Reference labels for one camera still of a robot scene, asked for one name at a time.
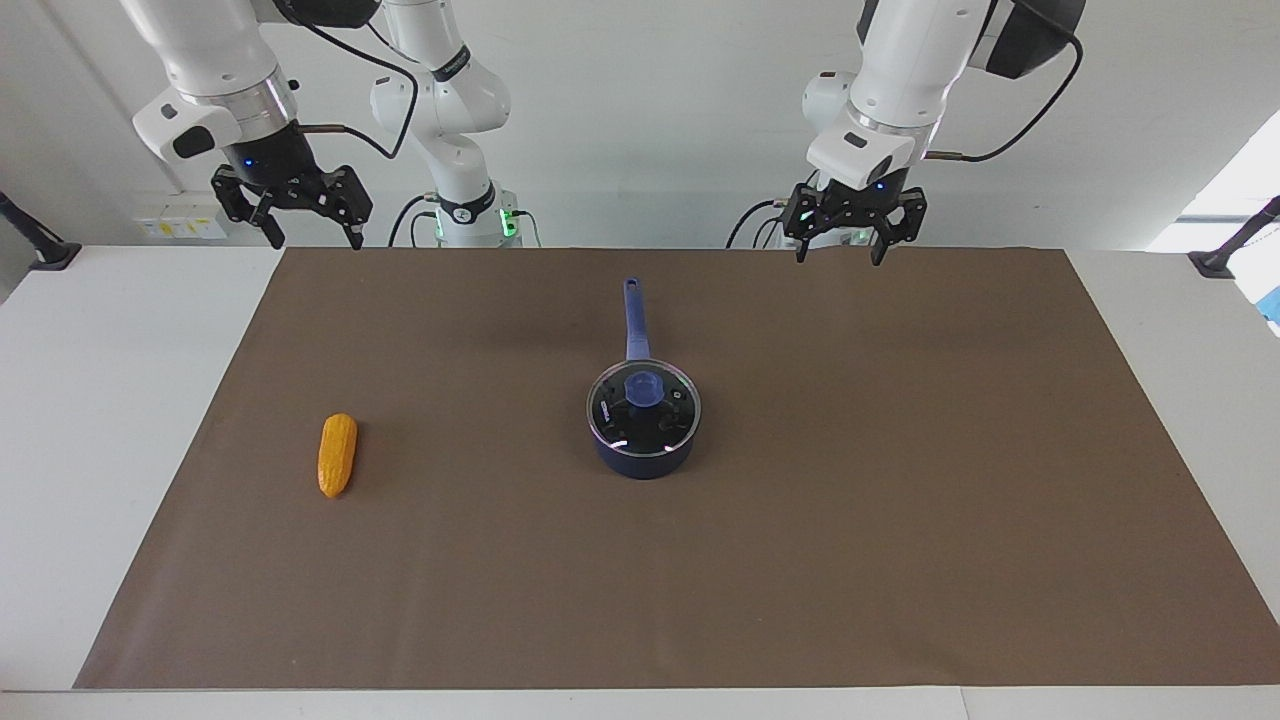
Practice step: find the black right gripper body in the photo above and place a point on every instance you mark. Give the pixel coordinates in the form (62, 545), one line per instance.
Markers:
(275, 165)

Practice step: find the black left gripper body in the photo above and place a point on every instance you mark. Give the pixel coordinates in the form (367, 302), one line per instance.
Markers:
(860, 200)

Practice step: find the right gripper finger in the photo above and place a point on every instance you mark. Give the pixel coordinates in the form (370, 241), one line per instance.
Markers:
(355, 205)
(272, 230)

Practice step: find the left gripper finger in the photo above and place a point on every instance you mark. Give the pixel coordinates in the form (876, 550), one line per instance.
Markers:
(905, 215)
(805, 215)

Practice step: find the yellow corn cob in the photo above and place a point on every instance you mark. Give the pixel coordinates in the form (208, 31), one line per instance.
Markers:
(337, 455)

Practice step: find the glass lid with blue knob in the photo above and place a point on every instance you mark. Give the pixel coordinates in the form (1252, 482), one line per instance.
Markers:
(645, 390)

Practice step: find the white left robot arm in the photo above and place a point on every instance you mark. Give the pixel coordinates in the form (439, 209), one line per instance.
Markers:
(910, 60)

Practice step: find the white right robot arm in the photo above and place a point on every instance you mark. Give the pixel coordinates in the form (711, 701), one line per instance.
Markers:
(200, 50)

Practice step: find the dark blue saucepan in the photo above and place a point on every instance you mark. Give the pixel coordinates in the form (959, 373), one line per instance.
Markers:
(635, 320)

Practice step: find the black clamp stand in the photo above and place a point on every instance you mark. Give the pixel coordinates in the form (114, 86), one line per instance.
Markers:
(1215, 265)
(55, 255)

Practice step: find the white blue box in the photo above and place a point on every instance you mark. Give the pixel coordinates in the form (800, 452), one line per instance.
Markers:
(1262, 285)

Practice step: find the brown table mat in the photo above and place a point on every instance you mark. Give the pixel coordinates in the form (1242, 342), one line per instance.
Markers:
(500, 580)

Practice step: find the white wall socket box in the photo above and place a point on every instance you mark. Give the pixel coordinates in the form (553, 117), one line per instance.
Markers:
(180, 225)

